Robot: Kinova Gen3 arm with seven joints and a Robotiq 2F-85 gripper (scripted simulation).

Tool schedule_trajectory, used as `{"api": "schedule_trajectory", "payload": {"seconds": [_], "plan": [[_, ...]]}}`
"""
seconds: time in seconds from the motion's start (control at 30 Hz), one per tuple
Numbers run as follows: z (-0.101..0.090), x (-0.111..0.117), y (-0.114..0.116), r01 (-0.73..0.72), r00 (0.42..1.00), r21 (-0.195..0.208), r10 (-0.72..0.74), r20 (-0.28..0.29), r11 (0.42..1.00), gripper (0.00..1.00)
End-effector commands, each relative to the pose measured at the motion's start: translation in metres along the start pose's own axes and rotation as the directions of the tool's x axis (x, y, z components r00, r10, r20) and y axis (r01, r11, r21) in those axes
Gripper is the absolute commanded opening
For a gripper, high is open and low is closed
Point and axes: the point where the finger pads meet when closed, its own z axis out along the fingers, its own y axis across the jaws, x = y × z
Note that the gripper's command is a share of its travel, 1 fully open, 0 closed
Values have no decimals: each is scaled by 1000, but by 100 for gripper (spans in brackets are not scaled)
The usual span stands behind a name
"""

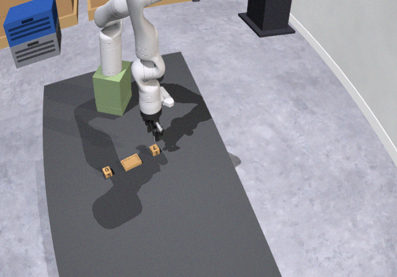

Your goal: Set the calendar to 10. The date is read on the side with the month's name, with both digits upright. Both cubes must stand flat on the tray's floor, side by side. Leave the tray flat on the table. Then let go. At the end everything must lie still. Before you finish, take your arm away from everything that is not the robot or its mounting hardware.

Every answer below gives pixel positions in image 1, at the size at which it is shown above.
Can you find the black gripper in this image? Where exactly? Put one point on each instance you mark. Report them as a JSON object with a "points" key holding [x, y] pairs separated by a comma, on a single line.
{"points": [[152, 124]]}

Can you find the tan rectangular tray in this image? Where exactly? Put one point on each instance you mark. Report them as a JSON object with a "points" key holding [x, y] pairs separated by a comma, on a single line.
{"points": [[131, 162]]}

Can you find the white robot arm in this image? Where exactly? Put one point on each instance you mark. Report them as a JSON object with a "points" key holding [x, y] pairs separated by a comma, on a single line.
{"points": [[152, 96]]}

